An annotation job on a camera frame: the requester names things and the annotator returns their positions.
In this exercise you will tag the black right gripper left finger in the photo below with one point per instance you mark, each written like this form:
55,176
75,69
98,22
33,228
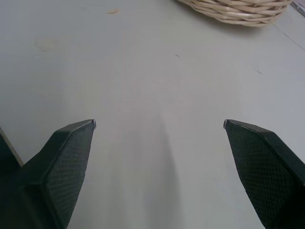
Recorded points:
59,171

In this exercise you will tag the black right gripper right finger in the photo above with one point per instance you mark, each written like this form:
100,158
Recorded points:
264,171

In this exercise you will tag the woven wicker basket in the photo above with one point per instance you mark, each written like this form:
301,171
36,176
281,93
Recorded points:
238,10

